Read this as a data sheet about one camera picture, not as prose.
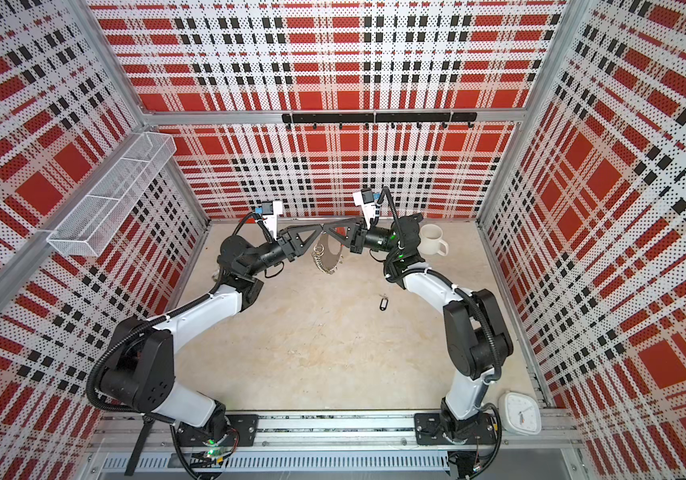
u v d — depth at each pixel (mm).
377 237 691
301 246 676
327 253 775
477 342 477
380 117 886
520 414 735
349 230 688
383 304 970
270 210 661
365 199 663
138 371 443
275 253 666
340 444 733
